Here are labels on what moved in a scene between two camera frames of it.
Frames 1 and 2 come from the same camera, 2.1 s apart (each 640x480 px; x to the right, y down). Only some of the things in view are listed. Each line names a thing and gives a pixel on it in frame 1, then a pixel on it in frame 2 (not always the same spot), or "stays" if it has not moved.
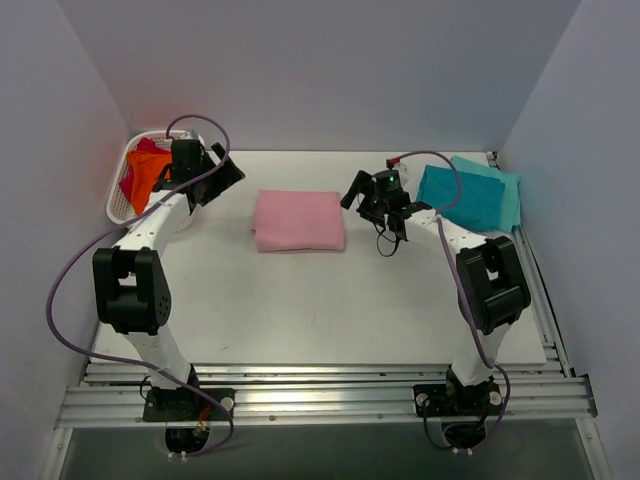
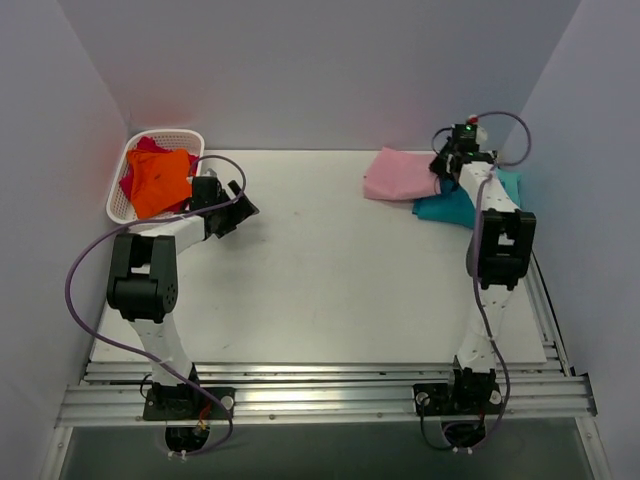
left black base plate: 190,404 stays
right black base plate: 454,399 stays
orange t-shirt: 145,167 stays
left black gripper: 220,175 to 232,209
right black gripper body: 364,197 to 442,163
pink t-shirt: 298,221 to 395,174
